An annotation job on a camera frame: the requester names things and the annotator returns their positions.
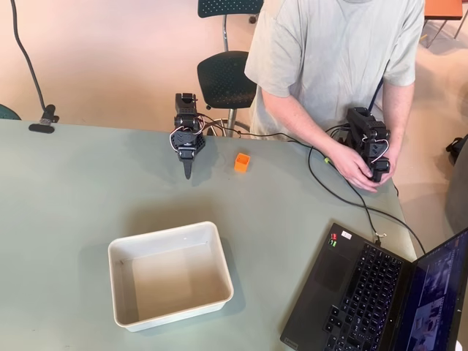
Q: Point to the person's right hand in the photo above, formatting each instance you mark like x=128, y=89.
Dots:
x=352, y=168

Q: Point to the grey beanbag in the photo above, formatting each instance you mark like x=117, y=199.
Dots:
x=459, y=197

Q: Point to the orange table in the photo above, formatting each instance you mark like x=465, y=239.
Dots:
x=444, y=8

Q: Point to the person's torso grey t-shirt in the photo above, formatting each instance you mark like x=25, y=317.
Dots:
x=329, y=47

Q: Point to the white plastic tray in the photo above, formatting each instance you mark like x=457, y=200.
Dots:
x=172, y=278

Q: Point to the dark green perforated stool chair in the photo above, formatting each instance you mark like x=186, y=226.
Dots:
x=223, y=80

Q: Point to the black leader arm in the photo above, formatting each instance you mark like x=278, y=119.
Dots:
x=365, y=126

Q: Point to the black follower robot arm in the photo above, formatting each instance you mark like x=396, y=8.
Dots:
x=185, y=109

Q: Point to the person's left forearm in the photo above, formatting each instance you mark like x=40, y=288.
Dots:
x=398, y=109

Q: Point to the person's left hand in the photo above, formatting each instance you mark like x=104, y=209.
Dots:
x=393, y=164

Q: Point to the black laptop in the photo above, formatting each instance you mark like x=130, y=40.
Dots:
x=365, y=292

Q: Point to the orange cube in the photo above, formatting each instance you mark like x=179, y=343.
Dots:
x=242, y=163

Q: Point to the black gooseneck clamp mount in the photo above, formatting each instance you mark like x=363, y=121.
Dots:
x=33, y=73

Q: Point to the black backpack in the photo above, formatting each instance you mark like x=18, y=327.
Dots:
x=457, y=148

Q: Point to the person's right forearm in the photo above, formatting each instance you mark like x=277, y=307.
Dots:
x=292, y=113

